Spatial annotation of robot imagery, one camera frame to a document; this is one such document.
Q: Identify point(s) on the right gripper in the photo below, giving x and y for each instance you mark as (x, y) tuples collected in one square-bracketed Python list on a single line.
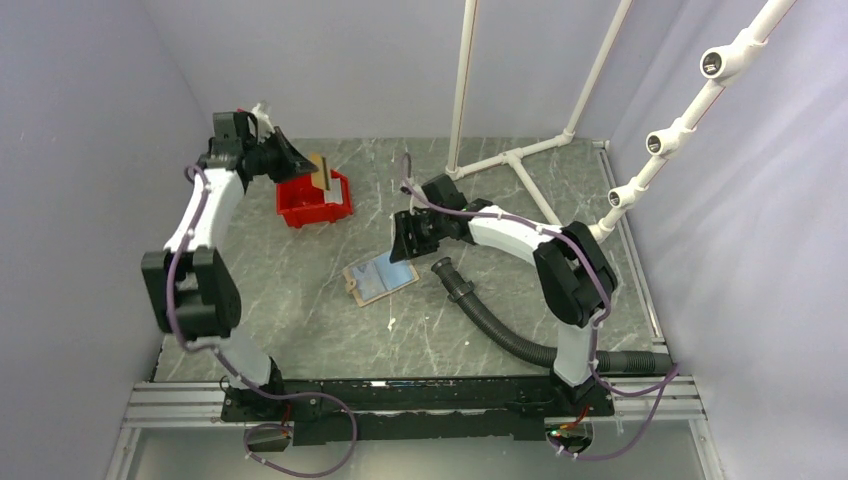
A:
[(407, 248)]

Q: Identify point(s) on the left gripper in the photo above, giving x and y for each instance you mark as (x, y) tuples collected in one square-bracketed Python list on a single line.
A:
[(295, 165)]

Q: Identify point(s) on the gold credit card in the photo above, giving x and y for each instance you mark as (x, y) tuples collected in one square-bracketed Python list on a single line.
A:
[(320, 178)]

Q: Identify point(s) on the red plastic bin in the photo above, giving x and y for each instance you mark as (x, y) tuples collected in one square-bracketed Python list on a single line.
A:
[(300, 204)]

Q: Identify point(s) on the tan leather card holder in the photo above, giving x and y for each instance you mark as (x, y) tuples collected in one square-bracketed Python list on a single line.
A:
[(374, 279)]

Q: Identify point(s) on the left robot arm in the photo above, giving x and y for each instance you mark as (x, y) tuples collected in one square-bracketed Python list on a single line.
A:
[(192, 293)]

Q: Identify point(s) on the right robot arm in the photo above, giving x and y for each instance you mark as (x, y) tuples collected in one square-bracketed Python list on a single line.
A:
[(576, 279)]

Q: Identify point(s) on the stack of white cards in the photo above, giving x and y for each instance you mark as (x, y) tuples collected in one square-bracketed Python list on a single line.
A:
[(334, 195)]

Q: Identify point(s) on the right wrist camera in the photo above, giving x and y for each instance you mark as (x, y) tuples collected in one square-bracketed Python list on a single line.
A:
[(442, 191)]

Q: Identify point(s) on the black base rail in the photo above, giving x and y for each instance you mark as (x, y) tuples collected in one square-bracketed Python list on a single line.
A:
[(322, 411)]

